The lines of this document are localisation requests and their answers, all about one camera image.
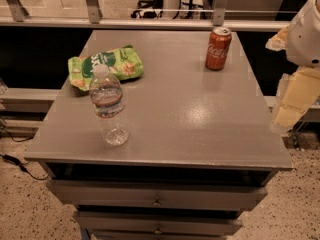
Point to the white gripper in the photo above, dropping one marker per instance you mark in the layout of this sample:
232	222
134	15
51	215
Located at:
305	37

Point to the red coke can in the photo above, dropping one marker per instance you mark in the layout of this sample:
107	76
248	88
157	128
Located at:
217	49

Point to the clear plastic water bottle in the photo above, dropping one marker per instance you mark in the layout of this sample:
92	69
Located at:
106	94

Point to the grey drawer cabinet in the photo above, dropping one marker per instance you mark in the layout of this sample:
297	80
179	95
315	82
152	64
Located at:
188	126

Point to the green chip bag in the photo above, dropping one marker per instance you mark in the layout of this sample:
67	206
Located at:
124	63

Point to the top grey drawer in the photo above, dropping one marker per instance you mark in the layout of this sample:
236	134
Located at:
149	195

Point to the grey drawer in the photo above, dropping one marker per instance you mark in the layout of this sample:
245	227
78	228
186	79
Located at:
149	195
157	224

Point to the metal railing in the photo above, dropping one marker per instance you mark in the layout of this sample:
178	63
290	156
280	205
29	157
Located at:
143	14

